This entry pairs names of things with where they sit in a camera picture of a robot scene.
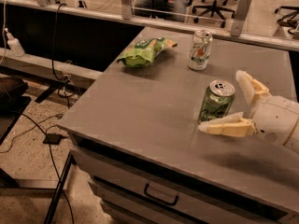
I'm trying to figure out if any metal glass clamp post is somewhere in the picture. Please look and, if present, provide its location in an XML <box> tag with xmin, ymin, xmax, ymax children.
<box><xmin>121</xmin><ymin>0</ymin><xmax>133</xmax><ymax>20</ymax></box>
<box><xmin>230</xmin><ymin>0</ymin><xmax>252</xmax><ymax>37</ymax></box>

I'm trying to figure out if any grey cabinet drawer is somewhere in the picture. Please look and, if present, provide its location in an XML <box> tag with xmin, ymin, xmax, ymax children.
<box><xmin>71</xmin><ymin>147</ymin><xmax>299</xmax><ymax>224</ymax></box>

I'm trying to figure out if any green soda can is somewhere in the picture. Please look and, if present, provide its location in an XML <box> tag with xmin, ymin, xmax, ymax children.
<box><xmin>198</xmin><ymin>79</ymin><xmax>235</xmax><ymax>123</ymax></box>

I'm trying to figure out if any black drawer handle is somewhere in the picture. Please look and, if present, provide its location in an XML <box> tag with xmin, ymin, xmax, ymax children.
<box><xmin>143</xmin><ymin>183</ymin><xmax>179</xmax><ymax>206</ymax></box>

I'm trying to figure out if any black power adapter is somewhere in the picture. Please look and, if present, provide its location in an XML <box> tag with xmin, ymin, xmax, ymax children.
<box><xmin>43</xmin><ymin>133</ymin><xmax>62</xmax><ymax>145</ymax></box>

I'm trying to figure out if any white 7up soda can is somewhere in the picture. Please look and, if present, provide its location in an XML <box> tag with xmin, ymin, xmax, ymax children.
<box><xmin>188</xmin><ymin>30</ymin><xmax>213</xmax><ymax>71</ymax></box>

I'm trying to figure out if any black floor cable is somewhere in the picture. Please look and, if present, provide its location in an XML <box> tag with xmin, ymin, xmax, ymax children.
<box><xmin>0</xmin><ymin>110</ymin><xmax>75</xmax><ymax>224</ymax></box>

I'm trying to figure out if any green chip bag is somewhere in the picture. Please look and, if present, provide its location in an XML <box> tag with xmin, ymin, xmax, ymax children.
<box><xmin>117</xmin><ymin>37</ymin><xmax>178</xmax><ymax>68</ymax></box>

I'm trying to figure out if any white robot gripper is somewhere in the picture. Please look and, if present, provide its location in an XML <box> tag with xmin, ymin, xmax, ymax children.
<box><xmin>198</xmin><ymin>70</ymin><xmax>299</xmax><ymax>147</ymax></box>

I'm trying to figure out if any black hanging cable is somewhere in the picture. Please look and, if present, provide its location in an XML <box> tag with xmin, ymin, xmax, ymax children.
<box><xmin>50</xmin><ymin>3</ymin><xmax>72</xmax><ymax>109</ymax></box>

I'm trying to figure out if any black side table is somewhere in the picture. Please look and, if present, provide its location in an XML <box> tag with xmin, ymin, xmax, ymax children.
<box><xmin>0</xmin><ymin>77</ymin><xmax>32</xmax><ymax>189</ymax></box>

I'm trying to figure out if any clear sanitizer bottle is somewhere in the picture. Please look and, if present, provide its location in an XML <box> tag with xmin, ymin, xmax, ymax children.
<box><xmin>5</xmin><ymin>28</ymin><xmax>25</xmax><ymax>57</ymax></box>

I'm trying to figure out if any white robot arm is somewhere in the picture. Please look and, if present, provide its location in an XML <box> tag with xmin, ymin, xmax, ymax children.
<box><xmin>198</xmin><ymin>70</ymin><xmax>299</xmax><ymax>154</ymax></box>

